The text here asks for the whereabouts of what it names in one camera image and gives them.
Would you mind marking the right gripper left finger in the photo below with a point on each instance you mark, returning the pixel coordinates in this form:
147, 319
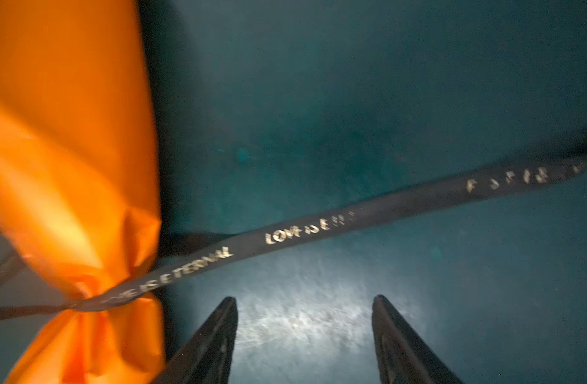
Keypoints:
207, 357

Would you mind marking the black printed ribbon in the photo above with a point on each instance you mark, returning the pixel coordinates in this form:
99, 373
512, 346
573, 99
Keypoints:
485, 183

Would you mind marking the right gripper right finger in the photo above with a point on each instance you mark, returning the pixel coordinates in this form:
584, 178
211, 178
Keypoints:
402, 356

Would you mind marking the green table mat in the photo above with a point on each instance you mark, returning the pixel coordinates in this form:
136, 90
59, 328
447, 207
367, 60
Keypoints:
269, 111

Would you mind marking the orange wrapping paper sheet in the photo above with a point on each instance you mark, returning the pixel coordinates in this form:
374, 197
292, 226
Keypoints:
79, 195

